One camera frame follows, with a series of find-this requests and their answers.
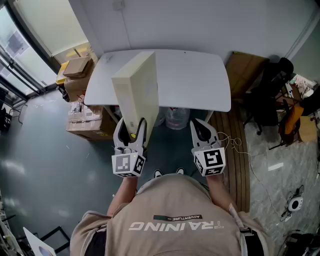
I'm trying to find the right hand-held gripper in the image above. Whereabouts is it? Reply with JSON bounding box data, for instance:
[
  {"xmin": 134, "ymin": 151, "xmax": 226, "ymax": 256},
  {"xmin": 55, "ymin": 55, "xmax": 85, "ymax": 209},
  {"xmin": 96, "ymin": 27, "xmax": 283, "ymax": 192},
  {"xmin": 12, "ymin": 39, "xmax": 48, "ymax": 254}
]
[{"xmin": 189, "ymin": 118, "xmax": 226, "ymax": 177}]

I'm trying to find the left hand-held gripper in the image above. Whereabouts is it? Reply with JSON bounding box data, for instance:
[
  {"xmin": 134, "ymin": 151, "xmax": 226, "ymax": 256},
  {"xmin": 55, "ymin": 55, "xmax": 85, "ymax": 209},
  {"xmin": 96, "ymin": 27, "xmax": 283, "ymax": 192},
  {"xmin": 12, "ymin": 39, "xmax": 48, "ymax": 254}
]
[{"xmin": 111, "ymin": 117, "xmax": 148, "ymax": 178}]

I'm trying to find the cream rectangular box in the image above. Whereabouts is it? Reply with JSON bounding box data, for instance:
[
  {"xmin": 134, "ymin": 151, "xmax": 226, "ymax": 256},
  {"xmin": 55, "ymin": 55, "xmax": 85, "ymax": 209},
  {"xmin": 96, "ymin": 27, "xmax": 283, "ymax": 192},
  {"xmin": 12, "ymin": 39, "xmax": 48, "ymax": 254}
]
[{"xmin": 111, "ymin": 51, "xmax": 160, "ymax": 148}]

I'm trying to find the person's right forearm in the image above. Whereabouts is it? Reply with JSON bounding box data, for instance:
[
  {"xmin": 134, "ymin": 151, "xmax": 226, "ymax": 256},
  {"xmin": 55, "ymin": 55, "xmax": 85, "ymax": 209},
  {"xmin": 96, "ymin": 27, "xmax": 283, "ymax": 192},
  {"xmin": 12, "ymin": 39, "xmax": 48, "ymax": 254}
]
[{"xmin": 207, "ymin": 173, "xmax": 238, "ymax": 213}]

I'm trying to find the person's left forearm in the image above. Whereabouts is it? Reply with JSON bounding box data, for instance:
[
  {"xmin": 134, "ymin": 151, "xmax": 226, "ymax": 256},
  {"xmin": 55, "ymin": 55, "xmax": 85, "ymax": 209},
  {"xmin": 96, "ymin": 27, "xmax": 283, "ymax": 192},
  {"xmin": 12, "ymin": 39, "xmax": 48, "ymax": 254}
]
[{"xmin": 106, "ymin": 174, "xmax": 138, "ymax": 217}]

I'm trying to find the wooden slatted board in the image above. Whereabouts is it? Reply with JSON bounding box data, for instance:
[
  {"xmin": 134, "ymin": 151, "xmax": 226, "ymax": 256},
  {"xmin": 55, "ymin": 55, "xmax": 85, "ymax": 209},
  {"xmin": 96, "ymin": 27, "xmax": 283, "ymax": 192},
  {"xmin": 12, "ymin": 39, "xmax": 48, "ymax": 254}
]
[{"xmin": 208, "ymin": 111, "xmax": 251, "ymax": 213}]

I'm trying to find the white table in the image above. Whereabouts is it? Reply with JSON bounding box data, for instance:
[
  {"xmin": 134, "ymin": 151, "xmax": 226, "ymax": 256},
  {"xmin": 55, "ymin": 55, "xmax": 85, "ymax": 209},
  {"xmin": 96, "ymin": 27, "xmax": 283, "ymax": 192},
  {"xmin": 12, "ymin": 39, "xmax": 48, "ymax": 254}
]
[{"xmin": 83, "ymin": 49, "xmax": 232, "ymax": 113}]

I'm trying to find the brown cardboard sheet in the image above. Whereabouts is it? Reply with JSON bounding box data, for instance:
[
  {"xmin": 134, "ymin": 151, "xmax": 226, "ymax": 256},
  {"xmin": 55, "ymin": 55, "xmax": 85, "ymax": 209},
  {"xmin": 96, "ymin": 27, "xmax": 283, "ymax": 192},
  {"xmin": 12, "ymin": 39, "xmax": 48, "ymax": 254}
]
[{"xmin": 224, "ymin": 51, "xmax": 270, "ymax": 100}]

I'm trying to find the person's beige shirt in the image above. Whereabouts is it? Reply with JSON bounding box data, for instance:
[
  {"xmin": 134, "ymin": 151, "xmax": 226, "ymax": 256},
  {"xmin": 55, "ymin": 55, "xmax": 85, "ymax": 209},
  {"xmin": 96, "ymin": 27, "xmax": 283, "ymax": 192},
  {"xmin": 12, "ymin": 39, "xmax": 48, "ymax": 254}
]
[{"xmin": 69, "ymin": 173, "xmax": 276, "ymax": 256}]

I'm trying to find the black office chair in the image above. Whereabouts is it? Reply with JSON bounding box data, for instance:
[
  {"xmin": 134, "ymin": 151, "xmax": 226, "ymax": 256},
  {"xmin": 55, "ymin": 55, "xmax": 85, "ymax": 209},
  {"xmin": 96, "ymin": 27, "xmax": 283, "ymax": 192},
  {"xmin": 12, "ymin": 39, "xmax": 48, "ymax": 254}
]
[{"xmin": 243, "ymin": 57, "xmax": 295, "ymax": 136}]

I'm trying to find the orange chair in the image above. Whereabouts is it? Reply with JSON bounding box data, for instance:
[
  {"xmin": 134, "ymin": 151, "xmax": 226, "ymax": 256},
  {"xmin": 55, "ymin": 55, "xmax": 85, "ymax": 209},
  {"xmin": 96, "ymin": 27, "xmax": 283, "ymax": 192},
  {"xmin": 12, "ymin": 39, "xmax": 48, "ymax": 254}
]
[{"xmin": 278, "ymin": 104, "xmax": 305, "ymax": 146}]

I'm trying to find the small cardboard box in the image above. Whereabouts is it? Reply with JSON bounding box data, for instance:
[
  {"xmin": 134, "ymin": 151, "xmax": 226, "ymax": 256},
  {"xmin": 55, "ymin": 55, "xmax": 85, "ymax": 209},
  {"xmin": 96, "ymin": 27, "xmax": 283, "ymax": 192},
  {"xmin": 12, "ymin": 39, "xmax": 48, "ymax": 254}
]
[{"xmin": 62, "ymin": 56, "xmax": 93, "ymax": 78}]

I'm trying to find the yellow plastic bin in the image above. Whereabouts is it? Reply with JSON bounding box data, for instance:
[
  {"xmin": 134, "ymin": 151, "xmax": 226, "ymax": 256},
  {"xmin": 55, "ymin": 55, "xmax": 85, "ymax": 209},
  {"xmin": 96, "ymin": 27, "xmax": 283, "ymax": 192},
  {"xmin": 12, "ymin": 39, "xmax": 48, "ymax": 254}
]
[{"xmin": 55, "ymin": 61, "xmax": 70, "ymax": 86}]

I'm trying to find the white round device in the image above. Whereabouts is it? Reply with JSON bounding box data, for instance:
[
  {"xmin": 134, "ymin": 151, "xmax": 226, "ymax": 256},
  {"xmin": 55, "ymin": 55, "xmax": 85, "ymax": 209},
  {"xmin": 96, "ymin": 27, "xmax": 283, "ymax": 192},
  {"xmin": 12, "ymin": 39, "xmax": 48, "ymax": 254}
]
[{"xmin": 287, "ymin": 196, "xmax": 305, "ymax": 212}]

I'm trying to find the white board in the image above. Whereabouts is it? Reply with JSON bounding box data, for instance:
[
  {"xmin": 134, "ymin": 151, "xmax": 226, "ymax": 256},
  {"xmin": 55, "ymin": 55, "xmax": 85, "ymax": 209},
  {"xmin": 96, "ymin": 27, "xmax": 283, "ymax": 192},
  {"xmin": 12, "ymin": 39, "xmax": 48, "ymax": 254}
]
[{"xmin": 22, "ymin": 226, "xmax": 57, "ymax": 256}]

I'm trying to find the white cable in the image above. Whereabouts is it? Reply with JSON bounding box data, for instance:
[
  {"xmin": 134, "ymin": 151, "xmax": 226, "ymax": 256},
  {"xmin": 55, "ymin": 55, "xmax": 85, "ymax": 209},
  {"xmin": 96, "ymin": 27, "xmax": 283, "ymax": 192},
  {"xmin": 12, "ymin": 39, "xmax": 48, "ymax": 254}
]
[{"xmin": 217, "ymin": 131, "xmax": 286, "ymax": 218}]

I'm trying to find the black metal frame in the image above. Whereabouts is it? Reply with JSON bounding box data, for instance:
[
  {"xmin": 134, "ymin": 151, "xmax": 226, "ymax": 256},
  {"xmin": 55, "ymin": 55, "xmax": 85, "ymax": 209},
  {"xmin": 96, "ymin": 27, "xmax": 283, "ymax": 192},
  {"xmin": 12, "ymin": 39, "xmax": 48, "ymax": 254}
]
[{"xmin": 37, "ymin": 226, "xmax": 71, "ymax": 253}]

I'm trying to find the dark window frame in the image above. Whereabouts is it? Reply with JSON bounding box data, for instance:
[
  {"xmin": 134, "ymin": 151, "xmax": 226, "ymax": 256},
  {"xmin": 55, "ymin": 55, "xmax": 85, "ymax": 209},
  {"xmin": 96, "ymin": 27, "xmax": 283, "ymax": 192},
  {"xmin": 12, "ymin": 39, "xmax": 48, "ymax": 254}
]
[{"xmin": 0, "ymin": 0, "xmax": 58, "ymax": 102}]

